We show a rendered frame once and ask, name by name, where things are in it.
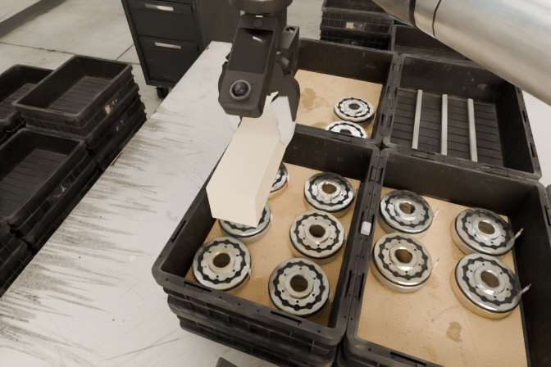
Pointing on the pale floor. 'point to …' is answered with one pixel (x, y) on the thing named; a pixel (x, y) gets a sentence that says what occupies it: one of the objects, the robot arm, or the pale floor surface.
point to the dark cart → (173, 11)
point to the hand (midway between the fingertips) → (260, 138)
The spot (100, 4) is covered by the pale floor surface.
